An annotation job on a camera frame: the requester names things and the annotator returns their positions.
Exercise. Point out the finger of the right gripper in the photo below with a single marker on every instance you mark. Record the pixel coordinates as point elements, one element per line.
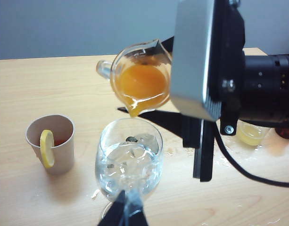
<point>167,122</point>

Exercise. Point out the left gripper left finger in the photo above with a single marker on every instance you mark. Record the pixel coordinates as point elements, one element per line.
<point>113,214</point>

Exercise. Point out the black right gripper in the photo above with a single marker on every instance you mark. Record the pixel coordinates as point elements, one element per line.
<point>229,47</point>

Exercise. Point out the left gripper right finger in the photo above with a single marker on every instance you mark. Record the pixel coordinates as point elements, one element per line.
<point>137,212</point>

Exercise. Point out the clear glass measuring cup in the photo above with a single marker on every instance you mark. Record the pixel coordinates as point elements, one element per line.
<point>142,80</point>

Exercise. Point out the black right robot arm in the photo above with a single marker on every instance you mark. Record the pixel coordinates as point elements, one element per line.
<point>264,77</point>

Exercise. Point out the beige paper cup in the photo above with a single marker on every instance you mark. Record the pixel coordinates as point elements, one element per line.
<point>61,157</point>

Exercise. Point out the measuring cup with yellow liquid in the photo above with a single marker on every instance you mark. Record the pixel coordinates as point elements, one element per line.
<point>250,135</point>

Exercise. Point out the amber glass measuring cup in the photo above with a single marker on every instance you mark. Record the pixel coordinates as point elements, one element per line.
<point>286,133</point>

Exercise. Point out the clear wine glass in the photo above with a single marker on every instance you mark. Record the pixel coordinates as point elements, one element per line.
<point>125,164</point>

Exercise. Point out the yellow lemon slice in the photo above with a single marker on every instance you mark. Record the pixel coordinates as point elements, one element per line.
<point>46,150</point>

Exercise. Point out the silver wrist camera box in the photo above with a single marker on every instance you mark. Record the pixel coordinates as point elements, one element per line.
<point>191,58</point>

